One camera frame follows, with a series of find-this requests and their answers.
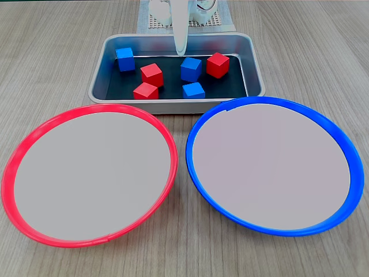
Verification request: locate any blue cube block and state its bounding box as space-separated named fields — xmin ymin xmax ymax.
xmin=182 ymin=82 xmax=206 ymax=100
xmin=115 ymin=47 xmax=135 ymax=72
xmin=180 ymin=57 xmax=202 ymax=83

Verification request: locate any red cube block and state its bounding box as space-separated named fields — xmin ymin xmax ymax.
xmin=133 ymin=82 xmax=160 ymax=100
xmin=206 ymin=52 xmax=231 ymax=79
xmin=140 ymin=62 xmax=164 ymax=87

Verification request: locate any black tray liner mat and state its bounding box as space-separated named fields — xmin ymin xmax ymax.
xmin=105 ymin=54 xmax=248 ymax=101

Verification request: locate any silver metal tray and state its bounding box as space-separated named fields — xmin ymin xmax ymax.
xmin=88 ymin=33 xmax=266 ymax=115

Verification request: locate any white mesh mat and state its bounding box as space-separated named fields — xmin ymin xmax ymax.
xmin=148 ymin=11 xmax=224 ymax=29

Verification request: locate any blue-rimmed white dish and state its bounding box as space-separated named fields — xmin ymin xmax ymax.
xmin=185 ymin=96 xmax=366 ymax=237

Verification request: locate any red-rimmed white dish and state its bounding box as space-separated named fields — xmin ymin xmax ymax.
xmin=1 ymin=103 xmax=178 ymax=249

